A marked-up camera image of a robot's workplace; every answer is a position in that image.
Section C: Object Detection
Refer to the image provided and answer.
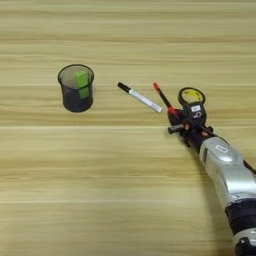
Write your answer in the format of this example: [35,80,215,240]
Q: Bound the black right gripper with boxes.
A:
[167,107,222,152]

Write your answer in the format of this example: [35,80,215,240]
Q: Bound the thin black pen red cap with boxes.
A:
[152,82,178,118]

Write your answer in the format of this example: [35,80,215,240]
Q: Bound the black tape roll yellow core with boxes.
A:
[177,86,207,108]

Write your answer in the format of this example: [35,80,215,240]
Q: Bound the white marker black cap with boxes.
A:
[116,81,164,114]

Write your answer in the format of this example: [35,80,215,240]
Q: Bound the small black box white label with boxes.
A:
[184,100,208,127]

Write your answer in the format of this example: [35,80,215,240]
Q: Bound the green rectangular block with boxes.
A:
[74,69,92,100]

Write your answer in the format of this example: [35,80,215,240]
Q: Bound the black mesh pen cup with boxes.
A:
[57,63,96,114]

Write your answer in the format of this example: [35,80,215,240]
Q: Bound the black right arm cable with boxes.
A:
[242,159,256,176]

